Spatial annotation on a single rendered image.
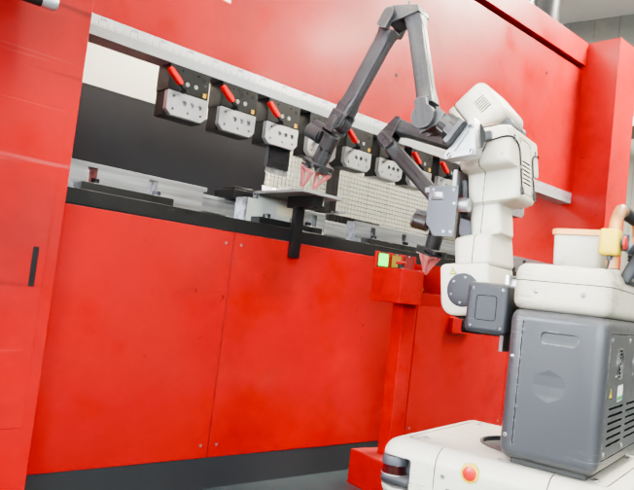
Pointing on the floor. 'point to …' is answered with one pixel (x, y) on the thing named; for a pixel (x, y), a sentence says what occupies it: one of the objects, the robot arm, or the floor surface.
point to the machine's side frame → (590, 154)
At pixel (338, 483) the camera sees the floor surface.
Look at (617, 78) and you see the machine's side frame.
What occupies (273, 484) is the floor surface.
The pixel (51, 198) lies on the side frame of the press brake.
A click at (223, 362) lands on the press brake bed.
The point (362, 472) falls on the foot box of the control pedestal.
